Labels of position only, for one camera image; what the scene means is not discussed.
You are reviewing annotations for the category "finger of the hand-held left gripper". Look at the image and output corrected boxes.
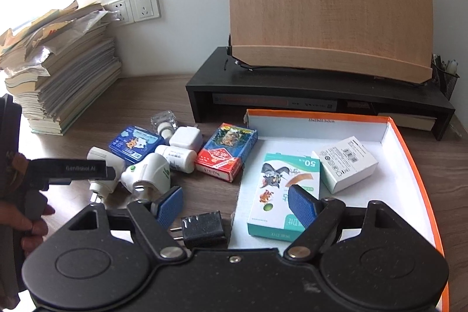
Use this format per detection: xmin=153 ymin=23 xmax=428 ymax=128
xmin=26 ymin=158 xmax=118 ymax=192

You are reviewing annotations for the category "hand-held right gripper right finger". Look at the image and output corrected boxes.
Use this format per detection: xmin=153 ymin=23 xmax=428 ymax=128
xmin=284 ymin=185 xmax=399 ymax=261

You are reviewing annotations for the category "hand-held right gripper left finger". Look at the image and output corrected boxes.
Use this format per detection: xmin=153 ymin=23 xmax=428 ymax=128
xmin=72 ymin=186 xmax=185 ymax=261

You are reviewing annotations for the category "white plug adapter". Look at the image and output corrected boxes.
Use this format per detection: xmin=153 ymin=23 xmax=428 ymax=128
xmin=87 ymin=147 xmax=125 ymax=204

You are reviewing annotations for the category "white green plug-in heater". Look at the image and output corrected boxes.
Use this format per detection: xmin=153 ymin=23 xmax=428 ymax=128
xmin=121 ymin=152 xmax=172 ymax=194

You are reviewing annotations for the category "small white bottle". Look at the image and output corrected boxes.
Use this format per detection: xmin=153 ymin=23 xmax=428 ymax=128
xmin=154 ymin=145 xmax=197 ymax=174

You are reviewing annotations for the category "orange cardboard box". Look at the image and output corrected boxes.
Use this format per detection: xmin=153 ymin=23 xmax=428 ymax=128
xmin=228 ymin=108 xmax=451 ymax=312

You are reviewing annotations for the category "blue cartoon tin case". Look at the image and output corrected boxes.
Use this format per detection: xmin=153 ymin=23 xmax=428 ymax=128
xmin=108 ymin=125 xmax=166 ymax=164

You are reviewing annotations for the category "person's left hand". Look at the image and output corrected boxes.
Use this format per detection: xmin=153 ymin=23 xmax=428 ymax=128
xmin=0 ymin=201 xmax=56 ymax=258

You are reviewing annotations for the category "teal cartoon bandage box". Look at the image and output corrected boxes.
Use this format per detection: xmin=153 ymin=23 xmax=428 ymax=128
xmin=247 ymin=152 xmax=321 ymax=237

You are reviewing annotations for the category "black plug charger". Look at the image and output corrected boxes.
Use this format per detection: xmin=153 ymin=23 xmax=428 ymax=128
xmin=172 ymin=211 xmax=229 ymax=250

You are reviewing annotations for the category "small white carton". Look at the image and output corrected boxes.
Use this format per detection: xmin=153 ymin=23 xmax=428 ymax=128
xmin=312 ymin=136 xmax=379 ymax=194

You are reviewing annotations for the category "white cube charger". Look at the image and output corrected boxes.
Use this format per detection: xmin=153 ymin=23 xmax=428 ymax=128
xmin=169 ymin=126 xmax=203 ymax=151

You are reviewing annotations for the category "red playing card box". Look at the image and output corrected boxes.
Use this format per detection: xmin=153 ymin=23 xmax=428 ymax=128
xmin=194 ymin=123 xmax=257 ymax=183

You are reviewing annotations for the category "stack of worn books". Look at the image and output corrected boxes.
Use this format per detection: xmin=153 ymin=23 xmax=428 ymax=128
xmin=0 ymin=0 xmax=122 ymax=136

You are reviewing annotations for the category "clear glass bottle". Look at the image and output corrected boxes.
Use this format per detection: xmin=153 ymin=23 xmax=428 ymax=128
xmin=151 ymin=111 xmax=178 ymax=146

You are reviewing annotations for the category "cream thick book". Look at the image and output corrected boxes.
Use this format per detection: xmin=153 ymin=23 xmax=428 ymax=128
xmin=376 ymin=111 xmax=437 ymax=132

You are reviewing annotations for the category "black desk riser shelf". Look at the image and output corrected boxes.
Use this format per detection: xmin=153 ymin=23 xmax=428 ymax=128
xmin=185 ymin=46 xmax=456 ymax=141

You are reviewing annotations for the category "black mesh pen holder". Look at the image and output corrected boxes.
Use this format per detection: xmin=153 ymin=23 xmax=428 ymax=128
xmin=431 ymin=54 xmax=460 ymax=101

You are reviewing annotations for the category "wooden book stand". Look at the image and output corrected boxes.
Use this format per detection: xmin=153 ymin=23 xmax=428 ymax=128
xmin=226 ymin=0 xmax=436 ymax=83

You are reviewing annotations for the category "white wall socket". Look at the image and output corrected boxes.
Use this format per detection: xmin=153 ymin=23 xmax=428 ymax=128
xmin=104 ymin=0 xmax=132 ymax=24
xmin=129 ymin=0 xmax=161 ymax=23

